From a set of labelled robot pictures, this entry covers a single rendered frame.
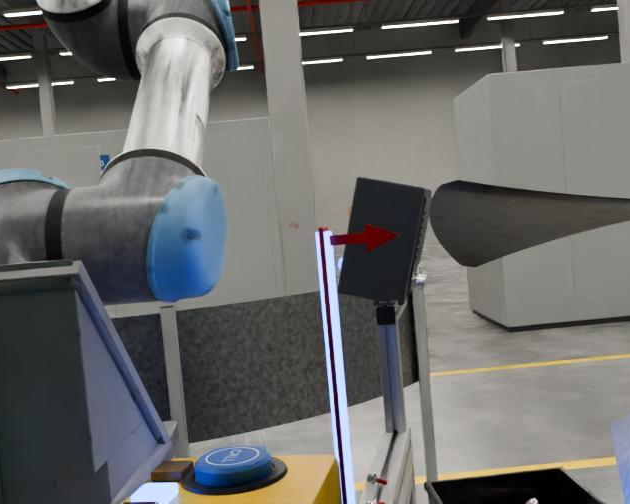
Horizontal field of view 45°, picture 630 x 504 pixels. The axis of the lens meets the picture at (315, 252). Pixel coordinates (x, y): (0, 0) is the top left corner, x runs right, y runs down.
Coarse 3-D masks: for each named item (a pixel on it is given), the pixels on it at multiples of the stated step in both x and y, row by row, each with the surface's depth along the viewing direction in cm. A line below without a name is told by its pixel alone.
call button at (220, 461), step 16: (224, 448) 41; (240, 448) 41; (256, 448) 41; (208, 464) 39; (224, 464) 38; (240, 464) 38; (256, 464) 38; (208, 480) 38; (224, 480) 38; (240, 480) 38; (256, 480) 38
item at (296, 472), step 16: (272, 464) 41; (288, 464) 41; (304, 464) 40; (320, 464) 40; (336, 464) 41; (192, 480) 39; (272, 480) 38; (288, 480) 38; (304, 480) 38; (320, 480) 38; (336, 480) 41; (176, 496) 37; (192, 496) 37; (208, 496) 37; (224, 496) 37; (240, 496) 37; (256, 496) 36; (272, 496) 36; (288, 496) 36; (304, 496) 36; (320, 496) 37; (336, 496) 40
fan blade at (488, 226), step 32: (448, 192) 54; (480, 192) 53; (512, 192) 52; (544, 192) 52; (448, 224) 62; (480, 224) 62; (512, 224) 63; (544, 224) 63; (576, 224) 64; (608, 224) 66; (480, 256) 71
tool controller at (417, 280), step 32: (384, 192) 119; (416, 192) 118; (352, 224) 120; (384, 224) 119; (416, 224) 119; (352, 256) 121; (384, 256) 120; (416, 256) 121; (352, 288) 121; (384, 288) 120; (416, 288) 123
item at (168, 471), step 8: (160, 464) 41; (168, 464) 41; (176, 464) 40; (184, 464) 40; (192, 464) 41; (152, 472) 40; (160, 472) 40; (168, 472) 40; (176, 472) 39; (184, 472) 40; (152, 480) 40; (160, 480) 40; (168, 480) 40; (176, 480) 39
